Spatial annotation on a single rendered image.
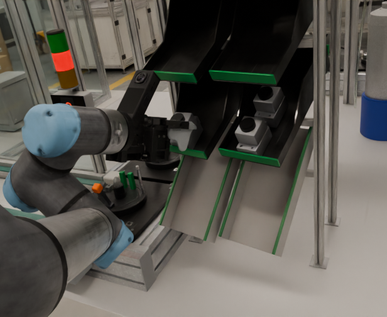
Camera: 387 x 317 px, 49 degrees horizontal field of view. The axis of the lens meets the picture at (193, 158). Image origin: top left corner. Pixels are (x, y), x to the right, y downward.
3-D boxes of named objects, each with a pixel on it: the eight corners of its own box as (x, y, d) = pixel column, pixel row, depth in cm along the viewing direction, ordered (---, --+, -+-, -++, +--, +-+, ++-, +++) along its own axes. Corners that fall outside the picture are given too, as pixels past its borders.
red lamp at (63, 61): (66, 71, 117) (61, 53, 114) (52, 71, 119) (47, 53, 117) (77, 66, 121) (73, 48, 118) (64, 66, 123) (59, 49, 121)
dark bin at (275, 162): (279, 168, 80) (270, 143, 74) (221, 156, 87) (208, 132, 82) (330, 66, 92) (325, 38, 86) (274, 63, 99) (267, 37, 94)
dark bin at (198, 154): (207, 160, 86) (194, 136, 81) (158, 150, 94) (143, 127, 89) (262, 66, 98) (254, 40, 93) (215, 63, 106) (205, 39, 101)
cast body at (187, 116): (191, 152, 89) (178, 130, 84) (174, 150, 91) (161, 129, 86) (207, 122, 93) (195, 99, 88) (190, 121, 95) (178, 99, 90)
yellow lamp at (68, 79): (70, 88, 119) (66, 72, 117) (57, 88, 121) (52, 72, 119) (81, 83, 123) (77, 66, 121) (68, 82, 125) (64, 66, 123)
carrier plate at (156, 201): (136, 243, 104) (134, 235, 103) (61, 226, 115) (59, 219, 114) (181, 191, 123) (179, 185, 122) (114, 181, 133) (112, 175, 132)
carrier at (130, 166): (183, 188, 124) (176, 150, 118) (116, 178, 134) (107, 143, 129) (216, 151, 142) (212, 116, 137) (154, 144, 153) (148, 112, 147)
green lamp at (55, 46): (61, 53, 114) (56, 34, 112) (47, 53, 117) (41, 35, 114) (73, 48, 118) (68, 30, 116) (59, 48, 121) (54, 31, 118)
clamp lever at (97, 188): (109, 207, 111) (97, 189, 106) (103, 205, 112) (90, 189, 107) (115, 195, 113) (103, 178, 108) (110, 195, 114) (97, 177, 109)
